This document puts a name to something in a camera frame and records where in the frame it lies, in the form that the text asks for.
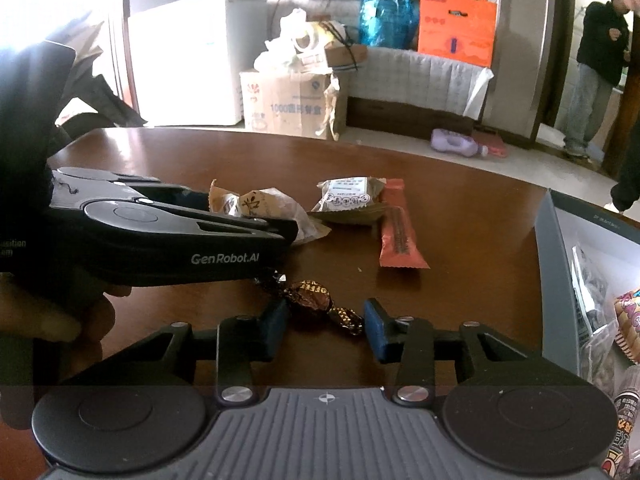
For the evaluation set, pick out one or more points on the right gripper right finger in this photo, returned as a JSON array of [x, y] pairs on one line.
[[408, 342]]

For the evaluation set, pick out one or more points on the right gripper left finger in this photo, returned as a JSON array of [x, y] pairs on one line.
[[241, 342]]

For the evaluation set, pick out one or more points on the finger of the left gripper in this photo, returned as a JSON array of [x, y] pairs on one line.
[[195, 209], [163, 192]]

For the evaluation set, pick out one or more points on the brown pastry packet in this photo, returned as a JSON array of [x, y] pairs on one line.
[[268, 204]]

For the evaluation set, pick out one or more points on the brown gold candy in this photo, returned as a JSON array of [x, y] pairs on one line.
[[312, 308]]

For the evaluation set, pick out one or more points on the white olive snack packet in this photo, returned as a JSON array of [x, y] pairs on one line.
[[351, 200]]

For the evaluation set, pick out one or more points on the long orange snack bar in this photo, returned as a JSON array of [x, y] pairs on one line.
[[398, 239]]

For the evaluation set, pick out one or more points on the clear silver candy bag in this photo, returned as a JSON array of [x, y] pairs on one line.
[[596, 321]]

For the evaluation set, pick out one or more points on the colourful biscuit packet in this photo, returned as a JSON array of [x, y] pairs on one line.
[[627, 309]]

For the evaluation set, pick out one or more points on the operator left hand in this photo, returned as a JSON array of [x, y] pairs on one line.
[[50, 330]]

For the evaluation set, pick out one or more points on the brown cardboard box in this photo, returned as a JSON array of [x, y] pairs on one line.
[[295, 104]]

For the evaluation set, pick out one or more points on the black folded chair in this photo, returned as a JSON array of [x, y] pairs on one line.
[[109, 110]]

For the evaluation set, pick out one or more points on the white mini fridge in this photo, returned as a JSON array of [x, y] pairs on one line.
[[187, 57]]

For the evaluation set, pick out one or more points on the white covered tv bench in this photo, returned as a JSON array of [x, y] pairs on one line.
[[421, 80]]

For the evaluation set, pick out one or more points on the white crumpled plastic pile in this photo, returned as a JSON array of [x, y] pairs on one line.
[[300, 47]]

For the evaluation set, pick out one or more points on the small taped cardboard box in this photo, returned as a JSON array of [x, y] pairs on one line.
[[341, 51]]

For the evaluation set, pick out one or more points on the grey white tray box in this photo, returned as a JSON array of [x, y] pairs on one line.
[[611, 241]]

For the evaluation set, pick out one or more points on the pink flat package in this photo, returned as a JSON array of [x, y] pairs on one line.
[[492, 142]]

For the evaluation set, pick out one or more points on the blue plastic bag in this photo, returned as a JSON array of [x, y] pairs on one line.
[[388, 23]]

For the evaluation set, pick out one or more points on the orange cardboard box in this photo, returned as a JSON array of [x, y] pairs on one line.
[[460, 30]]

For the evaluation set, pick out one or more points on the person in puffer jacket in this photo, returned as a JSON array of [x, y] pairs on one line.
[[621, 160]]

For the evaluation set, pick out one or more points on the person in blue jeans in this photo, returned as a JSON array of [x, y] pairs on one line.
[[602, 55]]

